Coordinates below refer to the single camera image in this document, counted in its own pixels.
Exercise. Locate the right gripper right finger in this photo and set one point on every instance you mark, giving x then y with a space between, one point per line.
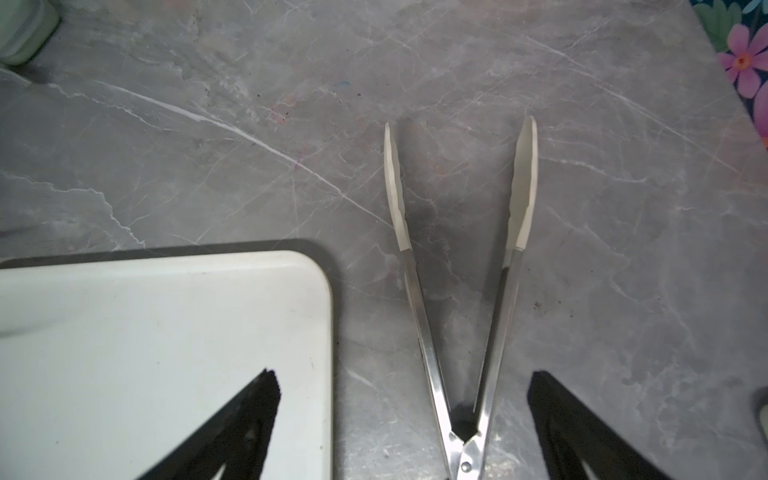
574 440

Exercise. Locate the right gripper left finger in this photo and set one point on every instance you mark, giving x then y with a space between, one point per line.
233 443

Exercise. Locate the steel tongs white tips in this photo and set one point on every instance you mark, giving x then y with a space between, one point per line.
463 325

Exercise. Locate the white plastic tray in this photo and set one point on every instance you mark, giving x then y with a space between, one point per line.
107 367

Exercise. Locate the mint green glasses case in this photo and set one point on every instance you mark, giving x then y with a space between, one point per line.
25 26

